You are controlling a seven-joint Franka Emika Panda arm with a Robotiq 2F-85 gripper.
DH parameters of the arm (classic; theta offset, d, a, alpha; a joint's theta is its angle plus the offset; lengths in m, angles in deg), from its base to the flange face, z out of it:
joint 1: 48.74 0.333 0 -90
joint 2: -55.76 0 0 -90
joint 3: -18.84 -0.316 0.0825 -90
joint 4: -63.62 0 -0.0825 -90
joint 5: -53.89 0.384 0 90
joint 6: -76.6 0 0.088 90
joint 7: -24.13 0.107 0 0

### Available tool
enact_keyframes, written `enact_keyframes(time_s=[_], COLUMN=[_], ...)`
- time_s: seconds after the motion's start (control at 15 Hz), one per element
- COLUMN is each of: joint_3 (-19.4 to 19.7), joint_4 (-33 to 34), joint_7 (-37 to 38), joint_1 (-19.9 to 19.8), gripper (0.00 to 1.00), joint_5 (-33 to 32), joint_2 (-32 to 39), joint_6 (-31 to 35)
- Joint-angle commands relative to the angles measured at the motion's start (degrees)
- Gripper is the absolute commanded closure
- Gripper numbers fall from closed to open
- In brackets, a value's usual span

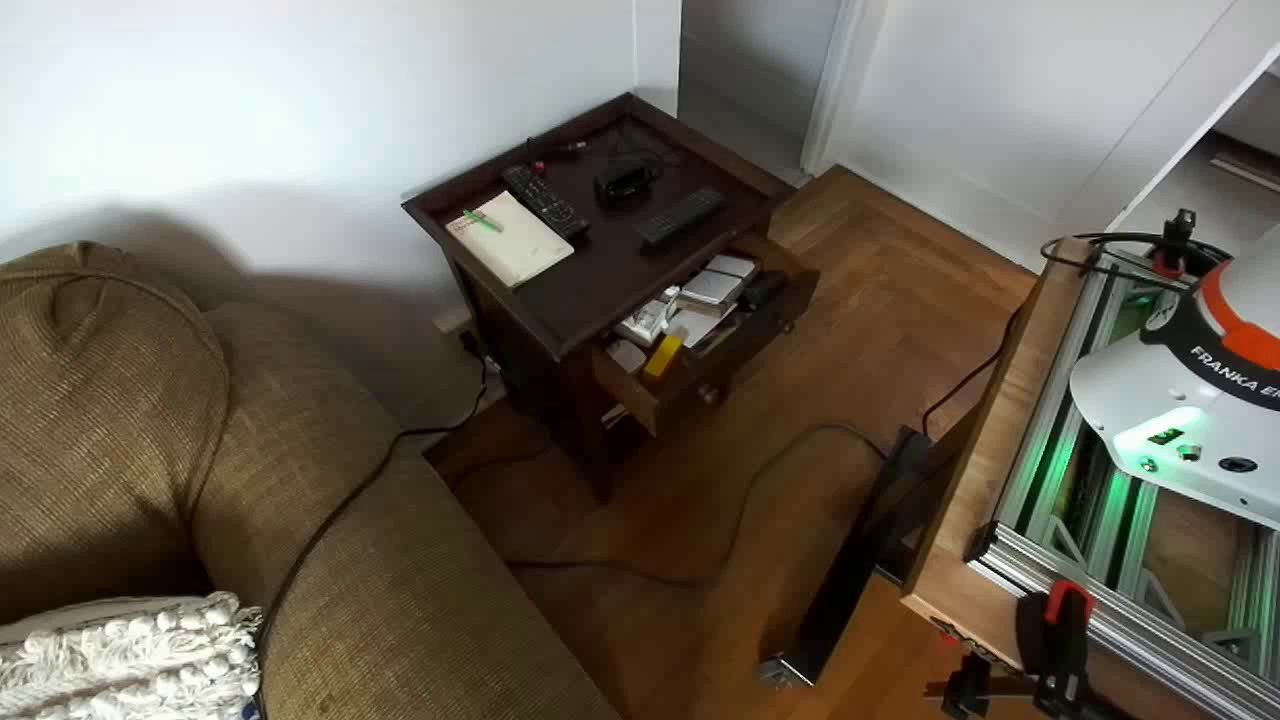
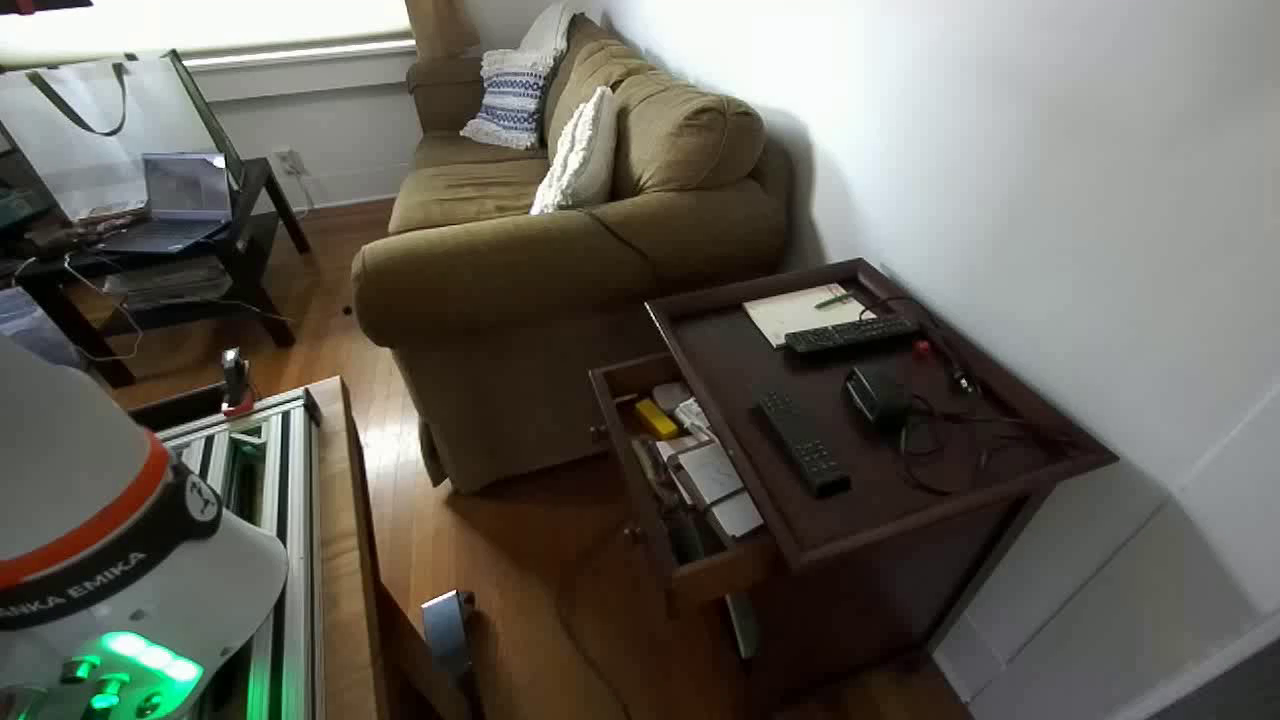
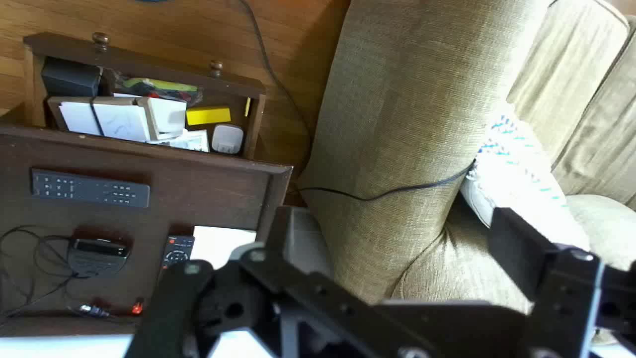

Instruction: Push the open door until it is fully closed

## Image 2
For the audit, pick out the dark wood table drawer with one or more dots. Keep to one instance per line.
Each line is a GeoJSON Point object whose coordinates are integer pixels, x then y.
{"type": "Point", "coordinates": [714, 577]}

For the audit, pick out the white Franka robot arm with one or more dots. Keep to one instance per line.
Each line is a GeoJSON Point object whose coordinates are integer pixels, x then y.
{"type": "Point", "coordinates": [83, 452]}

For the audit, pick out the small white packet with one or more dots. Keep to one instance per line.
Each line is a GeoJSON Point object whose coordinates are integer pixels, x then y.
{"type": "Point", "coordinates": [668, 398]}

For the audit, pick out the yellow box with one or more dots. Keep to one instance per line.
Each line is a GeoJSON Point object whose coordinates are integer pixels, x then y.
{"type": "Point", "coordinates": [656, 417]}

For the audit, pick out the white flat box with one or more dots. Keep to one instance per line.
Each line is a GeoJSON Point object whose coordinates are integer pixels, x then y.
{"type": "Point", "coordinates": [710, 473]}

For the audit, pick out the olive brown fabric sofa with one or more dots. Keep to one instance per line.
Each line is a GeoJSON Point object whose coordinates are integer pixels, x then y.
{"type": "Point", "coordinates": [520, 286]}

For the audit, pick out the cream paper notepad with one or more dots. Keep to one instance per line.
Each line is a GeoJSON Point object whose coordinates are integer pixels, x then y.
{"type": "Point", "coordinates": [801, 312]}

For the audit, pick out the plain black slim remote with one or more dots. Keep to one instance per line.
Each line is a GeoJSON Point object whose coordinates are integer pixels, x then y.
{"type": "Point", "coordinates": [805, 442]}

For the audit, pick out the green pen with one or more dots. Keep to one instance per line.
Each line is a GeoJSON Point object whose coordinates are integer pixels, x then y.
{"type": "Point", "coordinates": [833, 302]}

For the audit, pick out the black remote with buttons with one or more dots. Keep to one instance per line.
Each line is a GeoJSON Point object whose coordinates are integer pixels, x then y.
{"type": "Point", "coordinates": [848, 337]}

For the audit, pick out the white knit pillow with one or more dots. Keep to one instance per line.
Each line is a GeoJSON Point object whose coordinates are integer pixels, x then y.
{"type": "Point", "coordinates": [581, 155]}

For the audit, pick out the small black device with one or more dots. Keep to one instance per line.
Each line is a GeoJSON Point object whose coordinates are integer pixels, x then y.
{"type": "Point", "coordinates": [873, 393]}

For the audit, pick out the blue striped folded blanket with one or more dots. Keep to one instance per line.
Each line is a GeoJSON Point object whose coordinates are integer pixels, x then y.
{"type": "Point", "coordinates": [508, 102]}

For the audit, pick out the dark wood side table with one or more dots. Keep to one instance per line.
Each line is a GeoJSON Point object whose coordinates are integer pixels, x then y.
{"type": "Point", "coordinates": [921, 532]}

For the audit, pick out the white cloth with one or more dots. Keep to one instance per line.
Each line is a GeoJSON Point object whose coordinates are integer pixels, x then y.
{"type": "Point", "coordinates": [550, 26]}

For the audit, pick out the wooden cart board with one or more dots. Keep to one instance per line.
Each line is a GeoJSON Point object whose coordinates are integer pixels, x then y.
{"type": "Point", "coordinates": [350, 561]}

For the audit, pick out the black coffee table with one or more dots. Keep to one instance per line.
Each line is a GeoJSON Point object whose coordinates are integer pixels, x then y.
{"type": "Point", "coordinates": [255, 247]}

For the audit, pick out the grey laptop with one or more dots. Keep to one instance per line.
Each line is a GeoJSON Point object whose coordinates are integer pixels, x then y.
{"type": "Point", "coordinates": [183, 200]}

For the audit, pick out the white tote bag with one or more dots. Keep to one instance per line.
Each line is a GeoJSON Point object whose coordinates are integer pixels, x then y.
{"type": "Point", "coordinates": [83, 144]}

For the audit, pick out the grey blue bracket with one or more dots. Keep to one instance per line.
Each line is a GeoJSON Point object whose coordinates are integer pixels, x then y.
{"type": "Point", "coordinates": [445, 620]}

